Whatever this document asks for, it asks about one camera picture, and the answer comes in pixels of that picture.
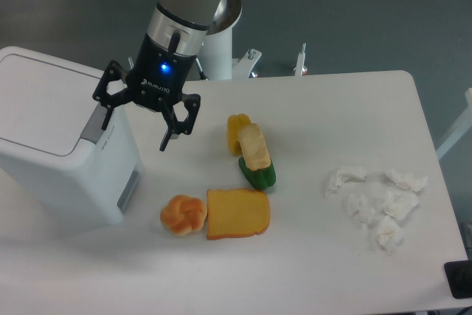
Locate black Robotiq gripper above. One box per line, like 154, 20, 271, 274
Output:
91, 32, 202, 153

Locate white push-button trash can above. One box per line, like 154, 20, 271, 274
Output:
1, 46, 144, 224

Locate yellow toy bell pepper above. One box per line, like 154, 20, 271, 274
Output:
226, 114, 251, 156

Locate beige toy bread loaf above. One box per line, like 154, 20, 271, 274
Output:
238, 123, 271, 171

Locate knotted toy bread roll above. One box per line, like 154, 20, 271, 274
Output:
159, 195, 207, 237

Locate green toy bell pepper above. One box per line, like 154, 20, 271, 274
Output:
238, 157, 277, 190

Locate toy toast slice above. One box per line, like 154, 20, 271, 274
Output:
206, 188, 271, 240

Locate crumpled white tissue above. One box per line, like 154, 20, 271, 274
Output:
324, 166, 367, 198
382, 190, 420, 221
384, 168, 429, 193
346, 193, 375, 225
375, 215, 403, 255

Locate crumpled white tissue middle left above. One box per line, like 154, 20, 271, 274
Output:
346, 193, 375, 225

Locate crumpled white tissue top right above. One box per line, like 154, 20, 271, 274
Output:
384, 168, 429, 193

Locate crumpled white tissue middle right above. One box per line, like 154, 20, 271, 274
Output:
382, 190, 420, 221

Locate crumpled white tissue bottom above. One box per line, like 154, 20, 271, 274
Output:
375, 215, 403, 255

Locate black device at edge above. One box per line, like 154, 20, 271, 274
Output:
444, 260, 472, 300

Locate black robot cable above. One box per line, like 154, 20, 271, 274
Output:
195, 56, 209, 81

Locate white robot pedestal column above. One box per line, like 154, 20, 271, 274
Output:
198, 0, 242, 80

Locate white pedestal base frame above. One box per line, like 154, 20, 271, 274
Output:
126, 42, 309, 85

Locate white frame leg right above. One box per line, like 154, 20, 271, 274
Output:
436, 88, 471, 160

